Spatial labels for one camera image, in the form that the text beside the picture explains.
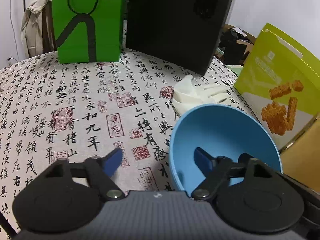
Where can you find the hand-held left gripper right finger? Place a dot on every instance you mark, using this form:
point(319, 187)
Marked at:
point(203, 161)

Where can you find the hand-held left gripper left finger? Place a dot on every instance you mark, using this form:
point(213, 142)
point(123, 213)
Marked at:
point(113, 161)

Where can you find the blue bowl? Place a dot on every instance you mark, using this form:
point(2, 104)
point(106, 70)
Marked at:
point(220, 130)

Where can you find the calligraphy printed tablecloth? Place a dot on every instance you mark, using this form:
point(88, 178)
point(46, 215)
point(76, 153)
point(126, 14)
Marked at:
point(87, 105)

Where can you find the white glove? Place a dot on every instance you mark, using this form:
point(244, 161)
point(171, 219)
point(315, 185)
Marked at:
point(190, 92)

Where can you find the yellow-green snack box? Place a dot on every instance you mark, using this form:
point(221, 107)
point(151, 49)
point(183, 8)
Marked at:
point(275, 62)

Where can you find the green paper bag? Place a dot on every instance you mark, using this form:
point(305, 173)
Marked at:
point(105, 30)

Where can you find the black paper bag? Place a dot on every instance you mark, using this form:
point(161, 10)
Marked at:
point(170, 25)

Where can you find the dark wooden chair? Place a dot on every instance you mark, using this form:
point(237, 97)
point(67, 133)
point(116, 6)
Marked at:
point(48, 35)

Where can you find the chair with beige jacket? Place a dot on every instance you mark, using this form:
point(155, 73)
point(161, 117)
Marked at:
point(32, 25)

